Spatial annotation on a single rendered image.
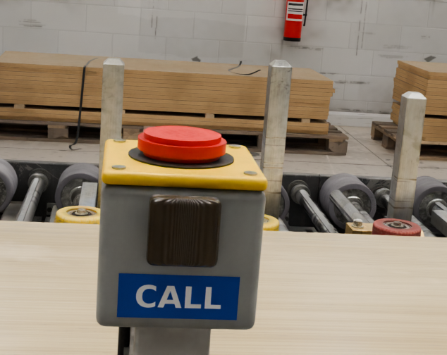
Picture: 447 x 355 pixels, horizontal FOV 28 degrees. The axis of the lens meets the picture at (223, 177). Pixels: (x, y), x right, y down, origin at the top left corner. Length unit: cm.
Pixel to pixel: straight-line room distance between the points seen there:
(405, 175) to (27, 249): 68
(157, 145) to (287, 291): 79
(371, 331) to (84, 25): 662
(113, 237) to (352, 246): 102
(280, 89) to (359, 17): 632
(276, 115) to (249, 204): 114
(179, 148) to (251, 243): 5
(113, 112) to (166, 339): 109
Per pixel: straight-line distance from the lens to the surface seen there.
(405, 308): 116
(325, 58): 777
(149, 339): 41
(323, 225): 179
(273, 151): 152
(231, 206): 37
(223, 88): 635
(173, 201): 36
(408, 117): 156
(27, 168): 206
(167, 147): 38
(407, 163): 158
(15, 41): 762
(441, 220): 192
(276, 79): 150
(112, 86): 148
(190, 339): 41
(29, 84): 631
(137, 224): 37
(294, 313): 109
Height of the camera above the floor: 131
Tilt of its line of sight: 14 degrees down
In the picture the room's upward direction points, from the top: 4 degrees clockwise
